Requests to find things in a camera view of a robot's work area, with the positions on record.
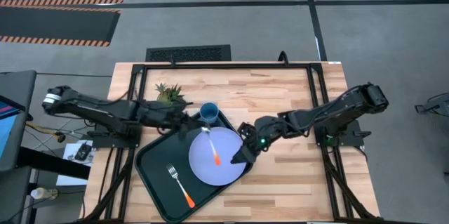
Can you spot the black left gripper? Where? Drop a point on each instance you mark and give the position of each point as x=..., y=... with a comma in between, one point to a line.
x=173, y=118

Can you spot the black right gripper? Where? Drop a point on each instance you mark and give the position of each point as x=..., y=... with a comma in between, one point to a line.
x=263, y=131

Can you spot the lavender round plate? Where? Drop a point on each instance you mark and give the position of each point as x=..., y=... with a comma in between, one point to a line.
x=228, y=168

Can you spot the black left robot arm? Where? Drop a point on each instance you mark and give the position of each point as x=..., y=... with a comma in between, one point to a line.
x=105, y=108

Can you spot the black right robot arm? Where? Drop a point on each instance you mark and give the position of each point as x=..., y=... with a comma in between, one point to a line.
x=350, y=104

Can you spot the blue plastic cup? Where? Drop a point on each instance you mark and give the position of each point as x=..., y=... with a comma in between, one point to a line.
x=209, y=113

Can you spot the dark green serving tray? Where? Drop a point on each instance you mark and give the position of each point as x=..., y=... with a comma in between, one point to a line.
x=158, y=168

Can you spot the small potted succulent plant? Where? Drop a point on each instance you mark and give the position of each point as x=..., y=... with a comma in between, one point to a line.
x=168, y=93

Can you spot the black floor vent grille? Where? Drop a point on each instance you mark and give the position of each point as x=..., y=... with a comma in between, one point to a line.
x=189, y=53

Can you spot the black handheld controller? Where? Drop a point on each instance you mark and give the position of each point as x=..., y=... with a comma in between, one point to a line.
x=83, y=151

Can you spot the white paper sheet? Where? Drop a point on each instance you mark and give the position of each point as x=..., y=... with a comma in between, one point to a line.
x=68, y=178

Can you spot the black side desk beam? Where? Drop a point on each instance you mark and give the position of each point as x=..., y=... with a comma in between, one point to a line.
x=52, y=162

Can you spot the white plastic bottle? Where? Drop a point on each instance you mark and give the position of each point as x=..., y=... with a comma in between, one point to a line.
x=42, y=193

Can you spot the monitor with blue screen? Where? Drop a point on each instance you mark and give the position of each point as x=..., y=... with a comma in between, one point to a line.
x=7, y=132

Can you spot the black aluminium table frame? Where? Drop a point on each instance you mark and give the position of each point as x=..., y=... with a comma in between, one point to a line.
x=228, y=65

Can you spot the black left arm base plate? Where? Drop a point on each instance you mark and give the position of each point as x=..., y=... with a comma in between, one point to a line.
x=105, y=141

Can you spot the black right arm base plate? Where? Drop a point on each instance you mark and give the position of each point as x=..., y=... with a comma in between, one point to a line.
x=350, y=139

